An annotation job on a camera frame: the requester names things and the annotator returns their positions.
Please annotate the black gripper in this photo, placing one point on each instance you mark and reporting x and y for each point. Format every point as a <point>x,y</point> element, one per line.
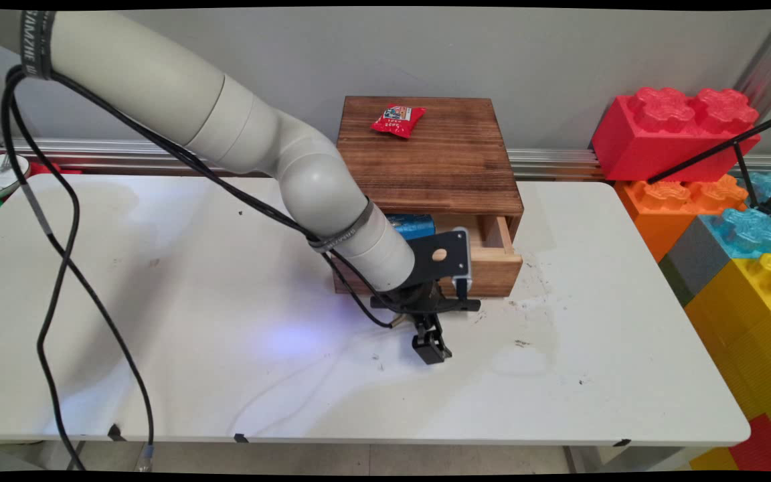
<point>415,294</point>

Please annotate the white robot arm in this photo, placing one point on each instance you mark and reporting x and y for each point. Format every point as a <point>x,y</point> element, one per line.
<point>158,80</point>

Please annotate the blue cardboard box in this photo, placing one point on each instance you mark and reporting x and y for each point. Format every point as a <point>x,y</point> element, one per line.
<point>415,226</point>

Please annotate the dark wooden drawer cabinet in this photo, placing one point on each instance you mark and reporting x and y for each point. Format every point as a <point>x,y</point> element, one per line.
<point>436,167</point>

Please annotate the red snack packet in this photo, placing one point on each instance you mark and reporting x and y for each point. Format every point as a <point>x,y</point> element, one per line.
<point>397,120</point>

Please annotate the orange toy block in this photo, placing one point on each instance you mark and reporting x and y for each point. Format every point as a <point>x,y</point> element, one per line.
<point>666,201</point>

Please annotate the large yellow toy block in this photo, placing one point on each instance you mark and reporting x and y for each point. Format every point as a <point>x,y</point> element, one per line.
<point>747,335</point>

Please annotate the large red toy block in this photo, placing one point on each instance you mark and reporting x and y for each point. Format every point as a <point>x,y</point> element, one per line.
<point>666,134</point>

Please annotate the translucent blue toy block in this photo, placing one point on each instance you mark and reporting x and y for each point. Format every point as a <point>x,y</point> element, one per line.
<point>750,234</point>
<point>770,186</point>

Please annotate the black tripod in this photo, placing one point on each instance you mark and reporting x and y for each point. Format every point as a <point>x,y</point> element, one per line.
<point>713,152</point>

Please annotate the flat red object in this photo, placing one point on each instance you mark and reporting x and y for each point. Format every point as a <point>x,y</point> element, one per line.
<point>51,169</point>

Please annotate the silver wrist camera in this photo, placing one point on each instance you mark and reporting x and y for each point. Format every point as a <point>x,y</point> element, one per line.
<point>462,284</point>

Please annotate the aluminium rail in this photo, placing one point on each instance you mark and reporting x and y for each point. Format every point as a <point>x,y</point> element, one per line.
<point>559,164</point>

